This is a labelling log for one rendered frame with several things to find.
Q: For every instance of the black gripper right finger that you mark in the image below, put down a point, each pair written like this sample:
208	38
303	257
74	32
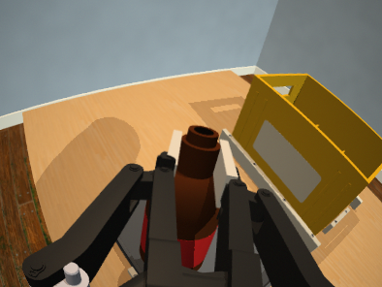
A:
285	257

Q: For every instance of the grey metal tray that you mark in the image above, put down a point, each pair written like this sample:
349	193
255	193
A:
130	238

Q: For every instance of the yellow divided crate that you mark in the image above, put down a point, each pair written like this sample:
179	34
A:
307	167

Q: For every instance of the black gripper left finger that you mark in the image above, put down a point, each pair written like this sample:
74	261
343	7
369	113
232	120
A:
74	260

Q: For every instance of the brown bottle with red label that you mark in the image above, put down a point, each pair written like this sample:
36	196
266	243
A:
196	212

